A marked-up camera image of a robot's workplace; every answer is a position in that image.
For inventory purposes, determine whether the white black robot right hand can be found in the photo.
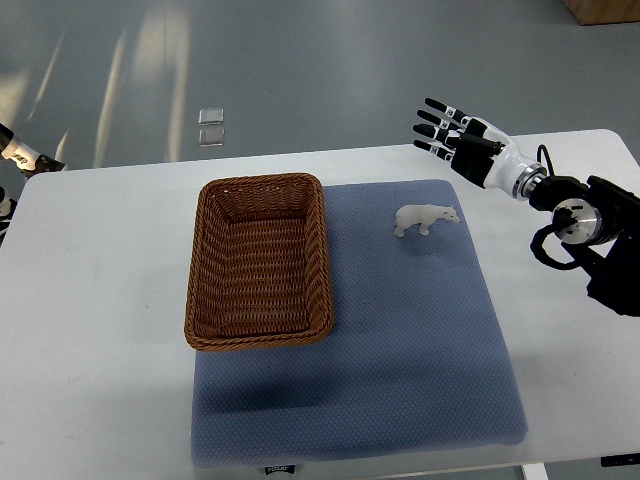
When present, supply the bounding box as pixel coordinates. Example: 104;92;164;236
413;98;549;200

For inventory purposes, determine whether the white bear figurine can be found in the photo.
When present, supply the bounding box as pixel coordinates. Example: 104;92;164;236
394;204;460;238

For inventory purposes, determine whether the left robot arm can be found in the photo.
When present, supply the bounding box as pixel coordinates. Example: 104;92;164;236
1;124;67;241

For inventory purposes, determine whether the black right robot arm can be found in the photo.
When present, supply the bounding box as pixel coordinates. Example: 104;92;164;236
525;145;639;317

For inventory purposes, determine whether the brown wicker basket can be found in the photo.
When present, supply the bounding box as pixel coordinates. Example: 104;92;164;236
184;173;334;352

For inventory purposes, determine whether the wooden box corner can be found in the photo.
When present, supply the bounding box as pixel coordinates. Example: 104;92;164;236
564;0;639;26

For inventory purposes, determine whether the blue grey table mat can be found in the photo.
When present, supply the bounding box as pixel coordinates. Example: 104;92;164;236
191;180;528;468

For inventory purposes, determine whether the lower clear floor plate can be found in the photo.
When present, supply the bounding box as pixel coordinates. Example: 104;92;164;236
198;127;225;147

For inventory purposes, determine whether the clear floor plate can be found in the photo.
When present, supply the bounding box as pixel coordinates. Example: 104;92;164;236
198;107;224;125
198;127;225;147

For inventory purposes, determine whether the upper clear floor plate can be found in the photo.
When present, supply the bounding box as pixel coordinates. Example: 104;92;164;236
198;107;224;125

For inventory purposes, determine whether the white table leg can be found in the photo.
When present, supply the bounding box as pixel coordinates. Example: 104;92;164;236
521;463;549;480

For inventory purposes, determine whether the black table control panel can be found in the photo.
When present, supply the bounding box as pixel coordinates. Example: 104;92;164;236
600;453;640;468

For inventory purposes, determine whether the black mat label tag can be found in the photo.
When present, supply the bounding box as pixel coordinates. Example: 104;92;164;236
264;465;295;476

